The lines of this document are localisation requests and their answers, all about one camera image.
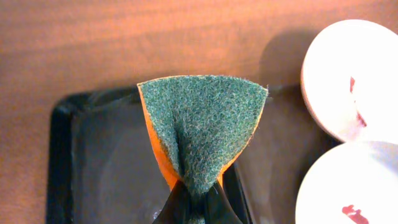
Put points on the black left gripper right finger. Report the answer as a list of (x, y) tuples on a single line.
[(217, 208)]

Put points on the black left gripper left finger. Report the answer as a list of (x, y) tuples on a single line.
[(177, 207)]

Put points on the green and orange sponge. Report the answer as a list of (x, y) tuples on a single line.
[(198, 125)]

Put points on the black small tray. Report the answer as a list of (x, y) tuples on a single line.
[(101, 165)]

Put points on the pink plate with red stain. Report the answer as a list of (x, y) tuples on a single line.
[(349, 81)]

